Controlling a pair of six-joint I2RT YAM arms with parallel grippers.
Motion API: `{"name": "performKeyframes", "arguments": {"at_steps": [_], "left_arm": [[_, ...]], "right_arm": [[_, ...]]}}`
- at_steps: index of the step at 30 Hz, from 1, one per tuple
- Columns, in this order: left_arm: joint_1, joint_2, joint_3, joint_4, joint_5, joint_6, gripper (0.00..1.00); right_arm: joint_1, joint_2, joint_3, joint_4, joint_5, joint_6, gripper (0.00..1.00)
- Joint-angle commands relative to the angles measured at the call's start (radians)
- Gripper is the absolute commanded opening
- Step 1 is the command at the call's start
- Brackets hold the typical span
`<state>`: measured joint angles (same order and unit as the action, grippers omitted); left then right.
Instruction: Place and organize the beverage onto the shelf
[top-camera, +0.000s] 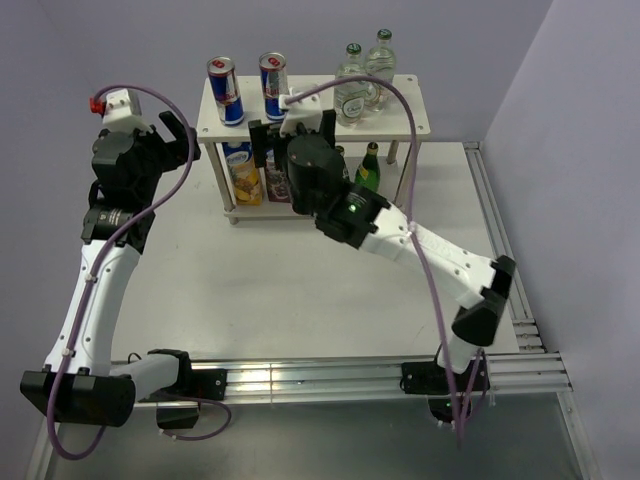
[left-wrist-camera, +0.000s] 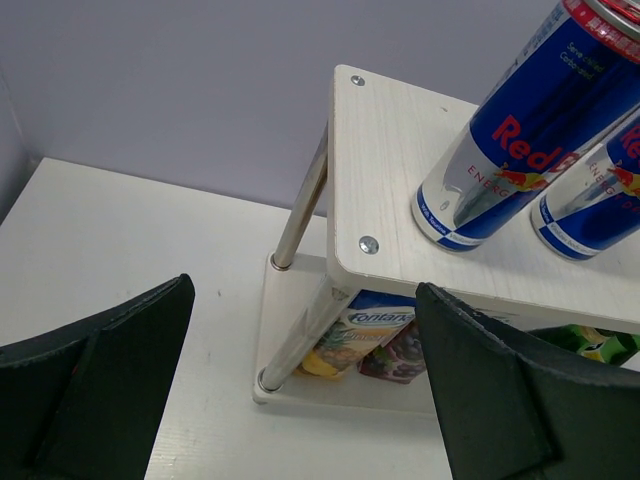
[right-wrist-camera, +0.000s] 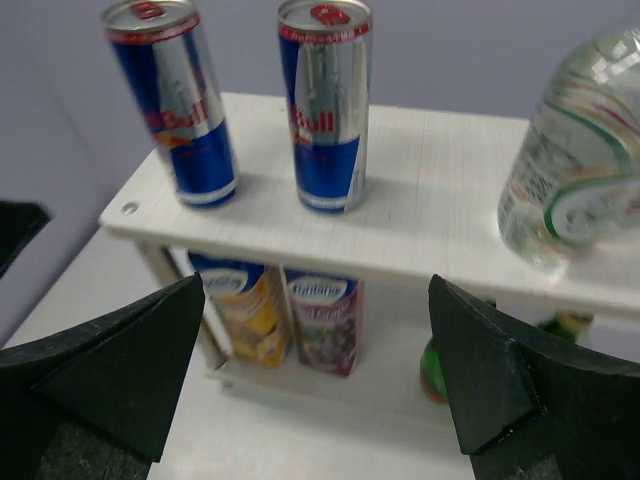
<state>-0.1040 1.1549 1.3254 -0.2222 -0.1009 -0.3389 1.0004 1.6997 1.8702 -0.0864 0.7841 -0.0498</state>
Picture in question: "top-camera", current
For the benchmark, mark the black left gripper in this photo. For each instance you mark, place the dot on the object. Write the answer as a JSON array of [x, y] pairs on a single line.
[[174, 153]]

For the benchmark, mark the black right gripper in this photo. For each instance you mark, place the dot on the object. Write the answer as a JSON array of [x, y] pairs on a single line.
[[263, 139]]

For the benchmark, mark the clear bottle green cap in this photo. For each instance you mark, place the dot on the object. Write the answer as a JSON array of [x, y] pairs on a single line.
[[349, 98], [380, 62]]

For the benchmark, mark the silver blue energy can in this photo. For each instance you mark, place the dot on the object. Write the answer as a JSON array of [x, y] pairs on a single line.
[[222, 77], [274, 83]]

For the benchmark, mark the green glass bottle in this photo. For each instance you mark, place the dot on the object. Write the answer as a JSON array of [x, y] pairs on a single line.
[[341, 151], [368, 172]]

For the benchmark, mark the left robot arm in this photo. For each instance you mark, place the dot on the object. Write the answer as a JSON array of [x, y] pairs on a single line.
[[78, 383]]

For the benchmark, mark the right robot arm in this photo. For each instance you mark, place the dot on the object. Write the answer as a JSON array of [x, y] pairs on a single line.
[[351, 214]]

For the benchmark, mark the red grape juice carton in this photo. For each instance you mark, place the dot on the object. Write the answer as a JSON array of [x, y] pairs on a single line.
[[276, 181]]

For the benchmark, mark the pineapple juice carton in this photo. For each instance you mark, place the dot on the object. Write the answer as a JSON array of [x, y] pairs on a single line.
[[244, 175]]

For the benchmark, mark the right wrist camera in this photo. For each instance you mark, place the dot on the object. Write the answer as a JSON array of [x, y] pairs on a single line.
[[300, 108]]

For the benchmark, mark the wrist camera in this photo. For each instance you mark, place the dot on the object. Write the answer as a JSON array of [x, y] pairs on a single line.
[[121, 112], [300, 108]]

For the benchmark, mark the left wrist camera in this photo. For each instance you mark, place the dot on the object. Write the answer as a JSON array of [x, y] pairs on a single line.
[[121, 112]]

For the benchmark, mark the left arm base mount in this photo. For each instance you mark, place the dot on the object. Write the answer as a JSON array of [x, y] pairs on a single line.
[[179, 410]]

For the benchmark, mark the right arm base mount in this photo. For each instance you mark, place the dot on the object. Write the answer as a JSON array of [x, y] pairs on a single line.
[[427, 378]]

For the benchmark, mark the aluminium rail frame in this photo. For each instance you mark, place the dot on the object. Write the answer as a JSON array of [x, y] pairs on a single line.
[[298, 381]]

